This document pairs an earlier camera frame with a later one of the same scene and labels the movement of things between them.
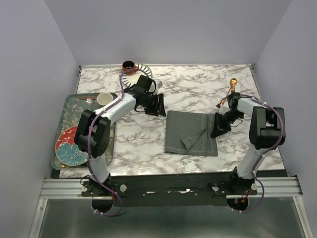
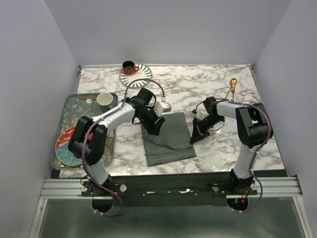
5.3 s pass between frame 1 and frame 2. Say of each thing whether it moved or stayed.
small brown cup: stayed
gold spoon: stayed
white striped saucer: stayed
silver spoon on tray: stayed
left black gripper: moved
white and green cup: stayed
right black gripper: moved
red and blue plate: stayed
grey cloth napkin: moved
